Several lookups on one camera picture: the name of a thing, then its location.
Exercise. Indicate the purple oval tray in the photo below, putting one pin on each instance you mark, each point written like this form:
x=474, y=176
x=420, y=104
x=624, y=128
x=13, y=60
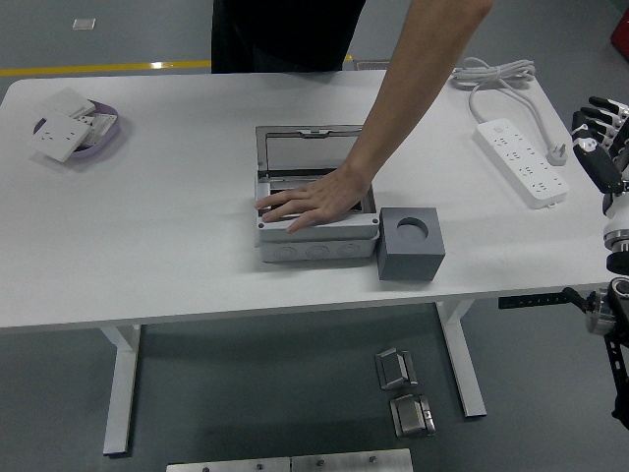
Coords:
x=109, y=137

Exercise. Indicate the open metal block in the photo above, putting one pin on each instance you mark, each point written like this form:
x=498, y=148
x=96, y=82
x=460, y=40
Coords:
x=393, y=369

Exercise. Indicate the white table right leg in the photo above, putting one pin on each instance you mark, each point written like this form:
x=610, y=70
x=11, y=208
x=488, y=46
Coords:
x=467, y=373

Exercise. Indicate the grey electrical box clear lid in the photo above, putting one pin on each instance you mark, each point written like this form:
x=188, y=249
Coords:
x=339, y=235

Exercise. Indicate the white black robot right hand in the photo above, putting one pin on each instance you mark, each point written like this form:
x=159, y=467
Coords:
x=602, y=164

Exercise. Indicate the long metal plate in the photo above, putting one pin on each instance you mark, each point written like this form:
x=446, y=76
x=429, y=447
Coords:
x=226, y=465

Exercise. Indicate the white table leg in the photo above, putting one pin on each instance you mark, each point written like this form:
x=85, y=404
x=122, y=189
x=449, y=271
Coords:
x=120, y=393
x=467, y=373

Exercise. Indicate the yellow floor tape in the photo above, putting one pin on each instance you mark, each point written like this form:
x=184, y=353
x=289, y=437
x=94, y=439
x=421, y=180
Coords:
x=98, y=68

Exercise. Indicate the person's left hand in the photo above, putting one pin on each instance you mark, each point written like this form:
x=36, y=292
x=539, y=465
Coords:
x=329, y=199

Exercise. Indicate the white grey socket module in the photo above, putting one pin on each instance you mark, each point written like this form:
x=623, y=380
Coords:
x=98, y=127

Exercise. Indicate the grey cube with round hole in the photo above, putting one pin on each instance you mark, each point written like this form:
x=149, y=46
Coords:
x=408, y=265

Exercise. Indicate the person's left forearm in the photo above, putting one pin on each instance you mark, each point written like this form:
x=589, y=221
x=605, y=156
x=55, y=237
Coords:
x=413, y=78

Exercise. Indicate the metal block with latch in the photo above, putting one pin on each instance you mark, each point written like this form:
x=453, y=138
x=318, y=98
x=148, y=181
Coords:
x=410, y=418

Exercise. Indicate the red box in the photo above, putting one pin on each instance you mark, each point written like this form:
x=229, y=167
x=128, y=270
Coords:
x=621, y=34

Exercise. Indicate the white power strip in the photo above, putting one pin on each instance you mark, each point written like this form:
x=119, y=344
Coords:
x=521, y=164

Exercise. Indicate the raised metal plate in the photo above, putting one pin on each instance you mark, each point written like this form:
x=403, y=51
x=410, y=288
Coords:
x=349, y=461

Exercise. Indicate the black table control panel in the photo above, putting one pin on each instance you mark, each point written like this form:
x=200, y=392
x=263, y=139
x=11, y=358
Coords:
x=521, y=300

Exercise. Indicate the large white socket plate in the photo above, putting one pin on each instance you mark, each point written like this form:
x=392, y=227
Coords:
x=56, y=135

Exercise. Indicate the small square floor plate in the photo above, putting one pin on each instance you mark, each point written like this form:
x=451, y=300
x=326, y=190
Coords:
x=83, y=23

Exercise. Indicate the white switch plate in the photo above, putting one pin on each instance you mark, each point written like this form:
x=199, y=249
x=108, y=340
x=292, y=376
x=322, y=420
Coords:
x=69, y=102

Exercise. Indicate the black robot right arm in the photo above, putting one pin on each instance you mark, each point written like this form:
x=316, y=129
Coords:
x=620, y=290

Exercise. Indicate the white table left leg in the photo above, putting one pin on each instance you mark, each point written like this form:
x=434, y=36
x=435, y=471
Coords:
x=120, y=393

